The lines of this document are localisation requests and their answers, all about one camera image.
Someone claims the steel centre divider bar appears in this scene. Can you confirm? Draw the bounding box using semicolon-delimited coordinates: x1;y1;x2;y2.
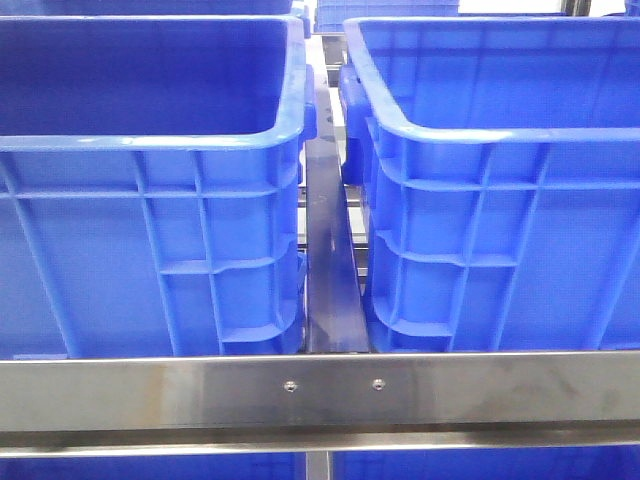
305;35;370;354

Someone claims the left blue plastic crate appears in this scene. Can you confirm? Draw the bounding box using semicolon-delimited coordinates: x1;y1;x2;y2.
1;16;316;360

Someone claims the blue plastic crate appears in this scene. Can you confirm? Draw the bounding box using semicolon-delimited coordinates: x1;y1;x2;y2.
1;16;316;360
341;17;639;352

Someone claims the right blue plastic crate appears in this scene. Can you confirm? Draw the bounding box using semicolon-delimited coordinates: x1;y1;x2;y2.
341;17;639;352

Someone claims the far right blue crate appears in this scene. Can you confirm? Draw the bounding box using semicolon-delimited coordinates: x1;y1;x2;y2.
315;0;460;33

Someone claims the lower left blue crate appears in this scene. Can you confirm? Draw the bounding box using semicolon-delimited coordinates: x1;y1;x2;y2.
1;453;305;479

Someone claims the lower right blue crate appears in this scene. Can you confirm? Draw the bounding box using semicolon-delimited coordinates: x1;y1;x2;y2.
334;446;639;479

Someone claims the far left blue crate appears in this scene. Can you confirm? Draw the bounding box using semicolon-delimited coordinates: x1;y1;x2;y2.
1;0;311;37

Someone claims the stainless steel front rail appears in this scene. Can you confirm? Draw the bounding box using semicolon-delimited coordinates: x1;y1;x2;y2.
1;351;639;458

